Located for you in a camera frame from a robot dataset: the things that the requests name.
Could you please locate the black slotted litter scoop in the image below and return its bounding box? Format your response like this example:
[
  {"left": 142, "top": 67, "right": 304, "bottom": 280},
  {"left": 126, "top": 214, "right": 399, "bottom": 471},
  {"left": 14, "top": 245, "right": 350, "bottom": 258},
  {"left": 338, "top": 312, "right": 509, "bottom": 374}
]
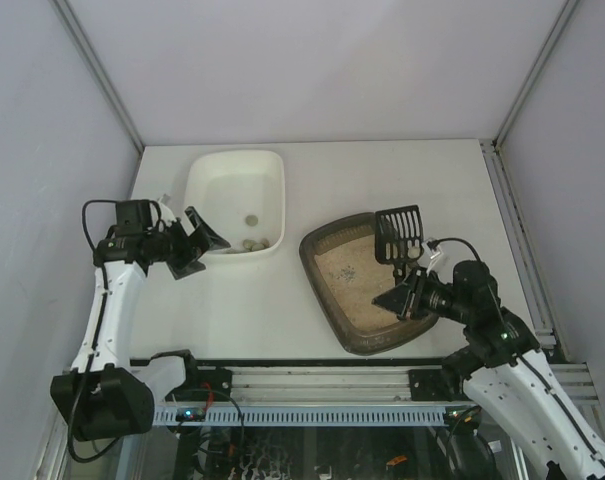
[{"left": 374, "top": 205, "right": 424, "bottom": 285}]

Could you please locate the brown translucent litter box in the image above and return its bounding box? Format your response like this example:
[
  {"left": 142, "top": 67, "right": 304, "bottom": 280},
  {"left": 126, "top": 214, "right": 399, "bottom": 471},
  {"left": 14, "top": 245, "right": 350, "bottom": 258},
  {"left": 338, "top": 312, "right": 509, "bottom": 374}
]
[{"left": 299, "top": 212, "right": 438, "bottom": 356}]

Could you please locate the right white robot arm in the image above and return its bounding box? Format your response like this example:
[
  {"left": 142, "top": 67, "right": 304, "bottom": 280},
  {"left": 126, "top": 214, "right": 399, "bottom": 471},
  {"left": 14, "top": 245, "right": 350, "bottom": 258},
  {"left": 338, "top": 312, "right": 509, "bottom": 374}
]
[{"left": 372, "top": 260, "right": 605, "bottom": 479}]

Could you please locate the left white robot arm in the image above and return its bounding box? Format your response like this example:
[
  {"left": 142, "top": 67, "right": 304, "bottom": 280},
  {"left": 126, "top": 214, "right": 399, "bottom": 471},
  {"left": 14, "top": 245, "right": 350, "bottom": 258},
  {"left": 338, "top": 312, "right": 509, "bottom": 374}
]
[{"left": 50, "top": 199, "right": 230, "bottom": 443}]

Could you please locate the green clump in litter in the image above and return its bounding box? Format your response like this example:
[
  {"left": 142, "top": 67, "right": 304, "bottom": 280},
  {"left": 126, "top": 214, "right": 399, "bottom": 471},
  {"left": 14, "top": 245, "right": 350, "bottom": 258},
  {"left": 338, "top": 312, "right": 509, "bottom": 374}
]
[{"left": 408, "top": 246, "right": 421, "bottom": 258}]

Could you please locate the white plastic waste tray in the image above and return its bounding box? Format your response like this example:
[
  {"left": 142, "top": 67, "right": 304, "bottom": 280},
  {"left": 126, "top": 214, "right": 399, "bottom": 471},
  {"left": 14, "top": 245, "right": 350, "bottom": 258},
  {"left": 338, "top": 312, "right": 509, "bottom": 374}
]
[{"left": 183, "top": 149, "right": 286, "bottom": 264}]

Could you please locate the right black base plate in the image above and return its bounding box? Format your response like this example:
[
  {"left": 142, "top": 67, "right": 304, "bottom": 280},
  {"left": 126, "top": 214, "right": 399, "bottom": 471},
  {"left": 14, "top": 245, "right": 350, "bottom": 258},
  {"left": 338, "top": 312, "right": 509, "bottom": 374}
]
[{"left": 408, "top": 368, "right": 456, "bottom": 401}]

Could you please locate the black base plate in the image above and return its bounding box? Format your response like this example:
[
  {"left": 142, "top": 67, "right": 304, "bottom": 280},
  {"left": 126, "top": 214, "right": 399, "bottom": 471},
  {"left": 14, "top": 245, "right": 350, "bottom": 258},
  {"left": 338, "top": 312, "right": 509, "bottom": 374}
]
[
  {"left": 165, "top": 367, "right": 233, "bottom": 402},
  {"left": 408, "top": 368, "right": 456, "bottom": 401}
]

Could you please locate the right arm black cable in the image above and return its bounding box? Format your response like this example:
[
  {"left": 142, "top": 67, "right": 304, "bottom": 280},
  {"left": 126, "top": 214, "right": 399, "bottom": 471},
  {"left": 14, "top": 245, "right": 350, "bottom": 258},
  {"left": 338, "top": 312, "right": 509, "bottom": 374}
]
[{"left": 429, "top": 237, "right": 605, "bottom": 466}]

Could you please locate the grey slotted cable duct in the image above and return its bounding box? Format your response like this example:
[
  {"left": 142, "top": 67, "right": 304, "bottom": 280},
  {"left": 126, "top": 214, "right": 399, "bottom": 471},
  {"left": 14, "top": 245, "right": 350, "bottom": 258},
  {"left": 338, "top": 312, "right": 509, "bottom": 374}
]
[{"left": 153, "top": 404, "right": 446, "bottom": 427}]

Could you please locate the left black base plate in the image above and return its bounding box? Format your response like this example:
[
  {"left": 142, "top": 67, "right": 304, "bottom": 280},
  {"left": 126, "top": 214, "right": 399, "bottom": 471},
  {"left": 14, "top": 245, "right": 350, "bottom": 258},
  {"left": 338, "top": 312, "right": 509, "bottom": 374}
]
[{"left": 165, "top": 367, "right": 233, "bottom": 402}]

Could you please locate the aluminium mounting rail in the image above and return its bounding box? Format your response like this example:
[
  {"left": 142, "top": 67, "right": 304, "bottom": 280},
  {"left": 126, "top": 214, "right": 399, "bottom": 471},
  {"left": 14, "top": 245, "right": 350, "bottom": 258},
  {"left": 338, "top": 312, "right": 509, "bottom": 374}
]
[{"left": 61, "top": 363, "right": 599, "bottom": 403}]

